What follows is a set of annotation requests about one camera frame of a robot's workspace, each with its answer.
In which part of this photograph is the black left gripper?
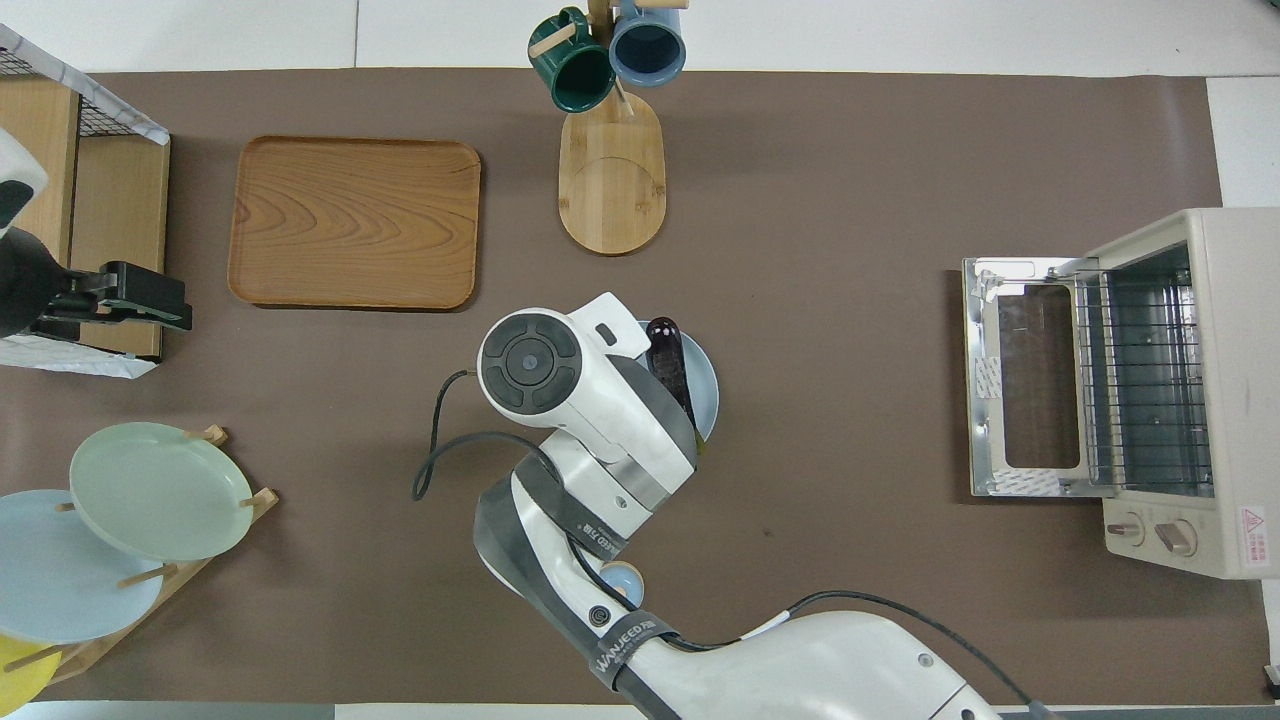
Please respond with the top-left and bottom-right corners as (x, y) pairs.
(0, 228), (193, 339)

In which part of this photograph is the dark purple eggplant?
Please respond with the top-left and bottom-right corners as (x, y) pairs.
(645, 316), (704, 456)

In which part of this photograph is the pale blue ribbed plate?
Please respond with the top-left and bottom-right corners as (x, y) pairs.
(620, 320), (719, 446)

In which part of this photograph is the beige toaster oven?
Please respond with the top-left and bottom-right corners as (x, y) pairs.
(963, 208), (1280, 579)

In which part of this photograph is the mint green plate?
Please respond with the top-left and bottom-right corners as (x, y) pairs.
(69, 422), (254, 563)

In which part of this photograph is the wooden serving tray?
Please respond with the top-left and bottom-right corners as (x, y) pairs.
(228, 136), (482, 312)

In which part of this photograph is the wooden plate rack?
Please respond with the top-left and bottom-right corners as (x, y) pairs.
(0, 425), (279, 691)

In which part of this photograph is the light blue racked plate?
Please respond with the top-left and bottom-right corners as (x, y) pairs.
(0, 489), (166, 645)

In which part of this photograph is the yellow plate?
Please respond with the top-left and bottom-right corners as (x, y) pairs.
(0, 635), (63, 713)

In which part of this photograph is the wooden mug tree stand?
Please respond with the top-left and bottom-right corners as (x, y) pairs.
(528, 0), (691, 257)

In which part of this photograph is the dark green mug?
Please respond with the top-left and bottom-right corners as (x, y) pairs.
(528, 8), (616, 114)

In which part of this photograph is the blue mug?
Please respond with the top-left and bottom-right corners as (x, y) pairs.
(608, 0), (688, 89)

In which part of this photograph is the brown table mat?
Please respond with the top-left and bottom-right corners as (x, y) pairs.
(0, 68), (1271, 706)

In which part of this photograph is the wooden wire-sided shelf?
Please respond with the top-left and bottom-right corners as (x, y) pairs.
(0, 25), (169, 379)

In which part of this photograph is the oven wire rack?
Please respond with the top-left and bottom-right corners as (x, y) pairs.
(1075, 270), (1214, 491)

